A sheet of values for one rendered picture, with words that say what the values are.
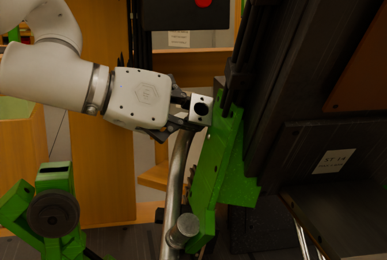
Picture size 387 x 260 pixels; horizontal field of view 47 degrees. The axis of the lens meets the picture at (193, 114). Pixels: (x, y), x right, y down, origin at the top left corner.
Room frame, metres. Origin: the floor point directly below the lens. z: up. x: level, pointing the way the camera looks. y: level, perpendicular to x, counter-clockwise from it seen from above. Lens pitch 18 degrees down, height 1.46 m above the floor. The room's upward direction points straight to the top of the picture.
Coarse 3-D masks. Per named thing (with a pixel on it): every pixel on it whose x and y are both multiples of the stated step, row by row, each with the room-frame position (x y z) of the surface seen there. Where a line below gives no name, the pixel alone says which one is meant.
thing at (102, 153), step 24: (72, 0) 0.94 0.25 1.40; (96, 0) 0.95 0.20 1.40; (120, 0) 0.96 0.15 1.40; (96, 24) 0.95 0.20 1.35; (120, 24) 0.96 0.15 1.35; (96, 48) 0.95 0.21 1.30; (120, 48) 0.96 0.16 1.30; (72, 120) 0.94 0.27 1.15; (96, 120) 0.95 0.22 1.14; (72, 144) 0.94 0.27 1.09; (96, 144) 0.95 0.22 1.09; (120, 144) 0.96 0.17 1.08; (96, 168) 0.95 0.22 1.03; (120, 168) 0.96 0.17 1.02; (96, 192) 0.95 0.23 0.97; (120, 192) 0.96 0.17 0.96; (96, 216) 0.95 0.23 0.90; (120, 216) 0.96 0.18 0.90
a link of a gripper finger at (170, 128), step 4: (184, 120) 0.71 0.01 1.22; (200, 120) 0.72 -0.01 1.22; (172, 124) 0.70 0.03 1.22; (184, 124) 0.71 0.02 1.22; (188, 124) 0.72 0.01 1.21; (192, 124) 0.72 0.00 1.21; (168, 128) 0.70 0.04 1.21; (172, 128) 0.70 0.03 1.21; (176, 128) 0.70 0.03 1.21; (180, 128) 0.72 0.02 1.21; (184, 128) 0.72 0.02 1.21; (188, 128) 0.72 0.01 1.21; (192, 128) 0.72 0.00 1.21; (196, 128) 0.72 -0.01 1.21; (200, 128) 0.73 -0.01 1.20; (172, 132) 0.71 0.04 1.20; (196, 132) 0.73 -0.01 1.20
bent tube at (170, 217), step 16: (192, 96) 0.74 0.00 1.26; (192, 112) 0.71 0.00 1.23; (208, 112) 0.72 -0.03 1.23; (176, 144) 0.78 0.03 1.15; (176, 160) 0.77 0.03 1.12; (176, 176) 0.76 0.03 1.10; (176, 192) 0.73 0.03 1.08; (176, 208) 0.71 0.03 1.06; (160, 256) 0.65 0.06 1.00; (176, 256) 0.65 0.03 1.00
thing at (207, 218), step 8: (200, 216) 0.62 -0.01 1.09; (208, 216) 0.60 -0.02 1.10; (200, 224) 0.61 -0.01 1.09; (208, 224) 0.59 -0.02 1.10; (200, 232) 0.60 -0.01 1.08; (208, 232) 0.58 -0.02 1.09; (192, 240) 0.62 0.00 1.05; (200, 240) 0.60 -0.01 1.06; (208, 240) 0.60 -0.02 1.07; (192, 248) 0.62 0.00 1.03
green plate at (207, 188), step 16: (240, 112) 0.62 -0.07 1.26; (208, 128) 0.72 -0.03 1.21; (224, 128) 0.65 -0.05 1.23; (240, 128) 0.63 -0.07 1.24; (208, 144) 0.70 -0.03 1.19; (224, 144) 0.62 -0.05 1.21; (240, 144) 0.63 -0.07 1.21; (208, 160) 0.67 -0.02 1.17; (224, 160) 0.62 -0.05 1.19; (240, 160) 0.63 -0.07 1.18; (208, 176) 0.65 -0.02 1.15; (224, 176) 0.63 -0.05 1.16; (240, 176) 0.63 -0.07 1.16; (192, 192) 0.70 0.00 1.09; (208, 192) 0.63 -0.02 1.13; (224, 192) 0.63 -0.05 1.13; (240, 192) 0.63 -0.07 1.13; (256, 192) 0.64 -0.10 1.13; (192, 208) 0.68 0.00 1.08; (208, 208) 0.61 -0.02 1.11
